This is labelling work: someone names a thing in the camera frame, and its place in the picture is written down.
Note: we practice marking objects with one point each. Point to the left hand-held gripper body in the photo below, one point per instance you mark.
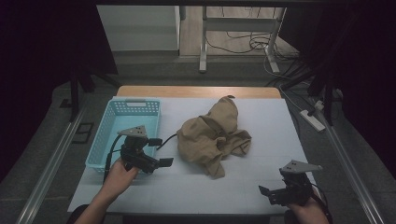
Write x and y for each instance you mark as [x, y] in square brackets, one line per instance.
[134, 152]

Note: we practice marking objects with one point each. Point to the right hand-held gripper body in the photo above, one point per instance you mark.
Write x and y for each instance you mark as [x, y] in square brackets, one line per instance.
[295, 191]

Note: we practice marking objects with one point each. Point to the light blue plastic basket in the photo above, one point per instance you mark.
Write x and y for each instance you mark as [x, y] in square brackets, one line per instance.
[106, 137]

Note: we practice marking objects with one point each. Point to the tan cloth garment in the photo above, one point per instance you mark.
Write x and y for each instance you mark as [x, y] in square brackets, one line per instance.
[205, 140]

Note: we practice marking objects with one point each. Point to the person's right hand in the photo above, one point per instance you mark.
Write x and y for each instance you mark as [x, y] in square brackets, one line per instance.
[309, 214]

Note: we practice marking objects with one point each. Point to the person's left hand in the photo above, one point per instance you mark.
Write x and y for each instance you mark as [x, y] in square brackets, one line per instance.
[118, 179]

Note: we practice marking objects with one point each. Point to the black floor plate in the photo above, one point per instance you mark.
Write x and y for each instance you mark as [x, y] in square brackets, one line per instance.
[82, 133]

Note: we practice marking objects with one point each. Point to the white table mat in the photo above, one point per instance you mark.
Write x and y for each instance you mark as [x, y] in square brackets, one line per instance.
[267, 124]

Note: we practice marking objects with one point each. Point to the white power strip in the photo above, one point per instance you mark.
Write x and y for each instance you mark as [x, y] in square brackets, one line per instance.
[313, 121]

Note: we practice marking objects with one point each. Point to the black metal stand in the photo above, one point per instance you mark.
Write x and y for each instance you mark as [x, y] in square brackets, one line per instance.
[327, 99]
[74, 96]

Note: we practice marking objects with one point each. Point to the small dark round table grommet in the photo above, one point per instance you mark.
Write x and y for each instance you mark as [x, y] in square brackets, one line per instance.
[231, 96]

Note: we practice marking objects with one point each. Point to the white cabinet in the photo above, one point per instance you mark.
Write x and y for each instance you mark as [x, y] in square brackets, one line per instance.
[138, 28]

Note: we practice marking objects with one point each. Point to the dark curtain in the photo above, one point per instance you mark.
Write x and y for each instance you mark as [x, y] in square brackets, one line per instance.
[37, 77]
[364, 77]

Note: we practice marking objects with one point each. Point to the aluminium floor rail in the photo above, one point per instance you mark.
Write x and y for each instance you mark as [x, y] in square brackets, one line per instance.
[351, 174]
[49, 168]

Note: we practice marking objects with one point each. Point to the white desk frame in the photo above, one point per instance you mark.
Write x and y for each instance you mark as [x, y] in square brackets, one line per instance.
[239, 24]

